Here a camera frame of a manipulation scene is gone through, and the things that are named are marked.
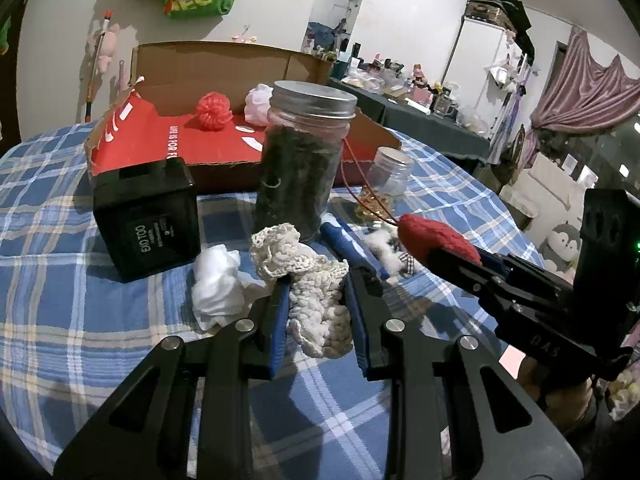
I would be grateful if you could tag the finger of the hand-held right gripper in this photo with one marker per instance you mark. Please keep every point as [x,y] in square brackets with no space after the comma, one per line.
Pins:
[470,277]
[495,262]

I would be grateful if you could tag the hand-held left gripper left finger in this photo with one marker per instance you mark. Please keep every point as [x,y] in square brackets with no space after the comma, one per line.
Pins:
[278,330]

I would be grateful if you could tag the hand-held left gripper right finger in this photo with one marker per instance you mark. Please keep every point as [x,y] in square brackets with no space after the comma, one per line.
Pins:
[362,330]

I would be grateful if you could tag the cream crochet piece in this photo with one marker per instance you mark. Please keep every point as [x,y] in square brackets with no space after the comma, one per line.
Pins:
[317,305]

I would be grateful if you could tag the red knitted heart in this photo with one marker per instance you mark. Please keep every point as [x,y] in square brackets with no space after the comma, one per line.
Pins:
[435,235]

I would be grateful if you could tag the thin white cloth sheet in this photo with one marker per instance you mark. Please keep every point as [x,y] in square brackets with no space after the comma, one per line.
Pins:
[220,285]

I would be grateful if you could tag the white fluffy plush piece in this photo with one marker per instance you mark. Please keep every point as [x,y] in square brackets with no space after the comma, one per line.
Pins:
[385,250]

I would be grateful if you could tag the blue and white pouch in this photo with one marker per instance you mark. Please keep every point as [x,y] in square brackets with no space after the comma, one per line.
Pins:
[345,240]

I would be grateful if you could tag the cardboard box with red inside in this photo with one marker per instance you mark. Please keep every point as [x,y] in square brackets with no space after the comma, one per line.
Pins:
[165,135]

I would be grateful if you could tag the white mesh puff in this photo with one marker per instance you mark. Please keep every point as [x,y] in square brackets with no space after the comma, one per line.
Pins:
[257,105]

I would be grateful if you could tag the red yarn ball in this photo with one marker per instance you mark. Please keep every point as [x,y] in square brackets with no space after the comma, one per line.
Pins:
[214,112]

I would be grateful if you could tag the person's right hand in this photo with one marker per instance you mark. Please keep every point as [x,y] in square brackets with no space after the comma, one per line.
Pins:
[537,377]

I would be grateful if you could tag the penguin plush toy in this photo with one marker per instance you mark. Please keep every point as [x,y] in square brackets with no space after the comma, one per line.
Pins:
[562,252]

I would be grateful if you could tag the white cushioned seat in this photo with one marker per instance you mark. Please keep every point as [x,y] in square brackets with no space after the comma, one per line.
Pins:
[545,190]

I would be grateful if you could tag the pink paper sheet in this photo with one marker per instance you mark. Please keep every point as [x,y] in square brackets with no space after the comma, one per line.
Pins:
[511,362]

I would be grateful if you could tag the dark cloth covered table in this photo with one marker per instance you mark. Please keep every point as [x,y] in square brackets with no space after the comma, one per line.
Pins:
[425,125]

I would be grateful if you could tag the black cube box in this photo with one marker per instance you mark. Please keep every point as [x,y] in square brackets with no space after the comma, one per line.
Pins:
[145,225]

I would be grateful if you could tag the pink curtain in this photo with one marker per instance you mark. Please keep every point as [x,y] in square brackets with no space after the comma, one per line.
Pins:
[585,90]

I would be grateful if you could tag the white wardrobe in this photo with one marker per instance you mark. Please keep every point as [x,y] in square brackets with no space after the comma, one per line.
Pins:
[480,70]

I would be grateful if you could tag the black bag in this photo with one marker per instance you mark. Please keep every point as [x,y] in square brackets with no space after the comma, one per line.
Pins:
[515,12]

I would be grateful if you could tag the orange and white stick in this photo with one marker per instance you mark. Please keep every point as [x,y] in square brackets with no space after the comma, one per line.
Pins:
[95,75]

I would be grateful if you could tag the pink plush toy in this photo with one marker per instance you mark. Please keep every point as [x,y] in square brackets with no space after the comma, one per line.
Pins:
[105,45]

